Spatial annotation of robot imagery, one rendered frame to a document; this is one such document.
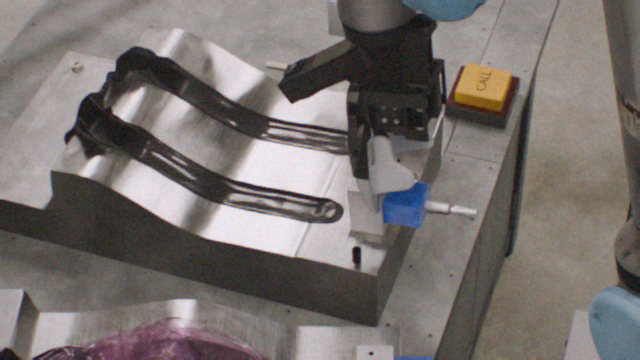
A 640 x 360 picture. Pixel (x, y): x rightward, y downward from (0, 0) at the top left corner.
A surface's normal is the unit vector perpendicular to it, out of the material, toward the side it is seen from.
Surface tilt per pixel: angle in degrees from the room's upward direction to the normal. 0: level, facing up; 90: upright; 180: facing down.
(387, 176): 72
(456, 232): 0
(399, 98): 82
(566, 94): 0
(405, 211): 82
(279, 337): 19
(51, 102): 0
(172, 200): 26
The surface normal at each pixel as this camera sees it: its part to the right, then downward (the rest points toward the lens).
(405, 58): -0.34, 0.58
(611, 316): -0.85, 0.47
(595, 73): -0.03, -0.69
